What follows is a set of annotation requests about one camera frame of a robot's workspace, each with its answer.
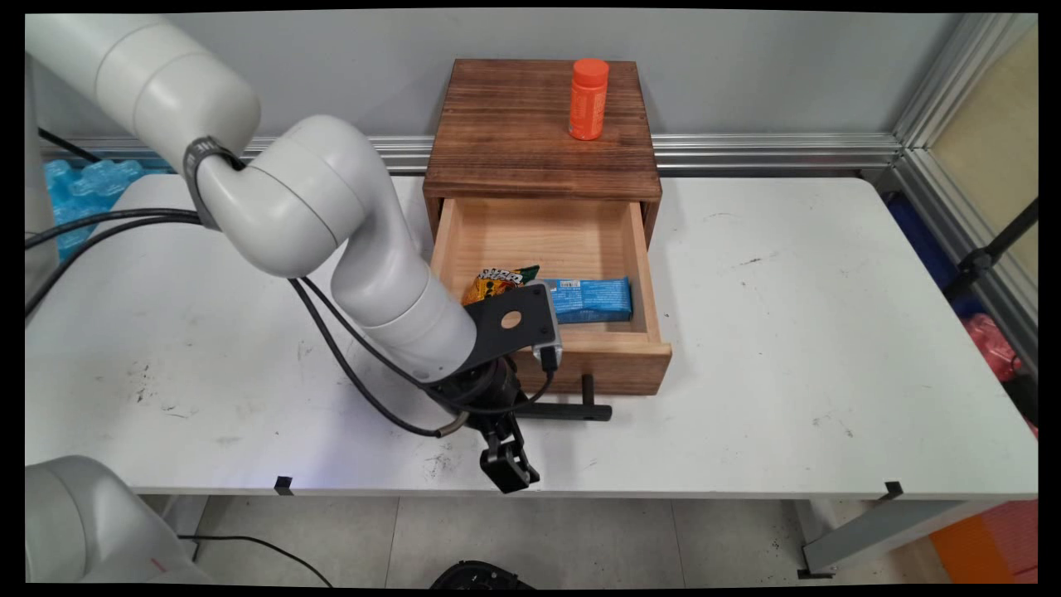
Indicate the aluminium side frame rail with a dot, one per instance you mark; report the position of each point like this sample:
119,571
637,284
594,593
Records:
970,232

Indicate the black round floor object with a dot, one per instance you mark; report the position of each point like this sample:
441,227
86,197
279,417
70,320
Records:
481,576

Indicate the upright aluminium frame post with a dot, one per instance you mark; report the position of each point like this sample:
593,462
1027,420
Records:
932,99

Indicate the grey table leg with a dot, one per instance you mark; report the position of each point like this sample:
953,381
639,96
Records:
879,531

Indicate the blue snack pack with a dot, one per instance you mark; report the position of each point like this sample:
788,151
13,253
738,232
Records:
593,300

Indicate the dark wooden drawer cabinet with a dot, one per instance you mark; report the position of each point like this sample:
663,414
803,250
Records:
530,116

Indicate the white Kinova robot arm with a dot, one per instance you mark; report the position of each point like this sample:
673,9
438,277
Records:
315,199

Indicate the dark blue bin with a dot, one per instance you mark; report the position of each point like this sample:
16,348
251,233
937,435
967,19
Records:
928,240

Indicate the black tripod stand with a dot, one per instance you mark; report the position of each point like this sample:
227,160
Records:
978,261

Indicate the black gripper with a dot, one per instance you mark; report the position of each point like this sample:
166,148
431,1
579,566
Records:
481,394

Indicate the orange green snack bag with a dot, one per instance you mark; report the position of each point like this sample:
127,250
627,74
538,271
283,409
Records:
493,283

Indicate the orange plastic bottle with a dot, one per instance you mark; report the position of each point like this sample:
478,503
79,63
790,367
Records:
588,104

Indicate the blue plastic bag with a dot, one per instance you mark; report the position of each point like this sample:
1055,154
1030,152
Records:
83,195

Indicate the horizontal aluminium frame rail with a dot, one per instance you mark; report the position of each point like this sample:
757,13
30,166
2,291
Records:
746,153

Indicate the black tape marker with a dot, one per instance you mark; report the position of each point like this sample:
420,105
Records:
283,487
893,490

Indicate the orange red box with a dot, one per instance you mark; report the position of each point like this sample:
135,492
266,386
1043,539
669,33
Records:
986,543

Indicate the black bracket with silver camera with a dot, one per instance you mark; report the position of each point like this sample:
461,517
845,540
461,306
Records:
510,319

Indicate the red plastic bag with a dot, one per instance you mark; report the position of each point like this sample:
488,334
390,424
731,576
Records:
990,344

